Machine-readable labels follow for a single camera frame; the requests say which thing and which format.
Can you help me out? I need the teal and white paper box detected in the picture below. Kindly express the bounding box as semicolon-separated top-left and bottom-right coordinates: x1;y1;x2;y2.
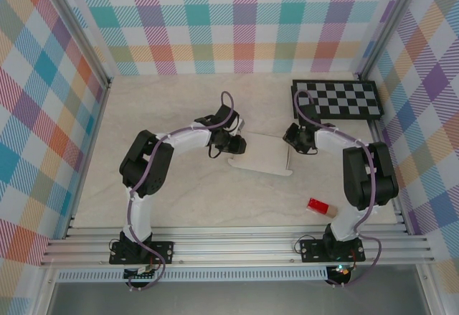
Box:
227;131;293;178

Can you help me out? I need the black grey chessboard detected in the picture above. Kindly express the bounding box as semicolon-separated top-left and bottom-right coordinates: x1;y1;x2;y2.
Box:
290;79;384;121

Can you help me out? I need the red block with wooden end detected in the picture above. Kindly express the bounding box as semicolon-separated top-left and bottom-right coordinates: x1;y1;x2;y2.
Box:
306;197;339;219

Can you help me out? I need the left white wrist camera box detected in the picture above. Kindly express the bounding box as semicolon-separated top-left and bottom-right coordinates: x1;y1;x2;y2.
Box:
229;116;247;137

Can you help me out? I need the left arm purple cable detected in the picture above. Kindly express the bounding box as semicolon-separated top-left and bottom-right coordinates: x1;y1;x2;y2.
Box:
126;91;237;292

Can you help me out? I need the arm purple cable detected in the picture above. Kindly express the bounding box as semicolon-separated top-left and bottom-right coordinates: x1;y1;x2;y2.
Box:
293;90;383;289
126;91;237;292

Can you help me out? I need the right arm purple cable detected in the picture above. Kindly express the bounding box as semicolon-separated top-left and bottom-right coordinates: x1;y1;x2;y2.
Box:
293;90;383;289

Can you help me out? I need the long aluminium rail frame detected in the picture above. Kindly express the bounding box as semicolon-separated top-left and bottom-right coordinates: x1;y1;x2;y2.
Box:
38;224;437;268

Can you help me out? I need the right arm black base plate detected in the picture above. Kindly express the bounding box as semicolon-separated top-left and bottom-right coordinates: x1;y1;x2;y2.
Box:
299;238;366;264

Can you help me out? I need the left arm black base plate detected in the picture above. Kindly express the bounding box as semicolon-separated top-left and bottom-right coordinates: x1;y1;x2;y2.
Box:
109;240;175;265

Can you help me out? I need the slotted white cable duct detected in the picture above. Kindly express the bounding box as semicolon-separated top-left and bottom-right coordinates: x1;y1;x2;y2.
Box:
56;266;330;283

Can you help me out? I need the aluminium corner post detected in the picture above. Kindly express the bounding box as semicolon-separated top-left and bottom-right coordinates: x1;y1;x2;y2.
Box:
353;0;431;81
35;0;114;90

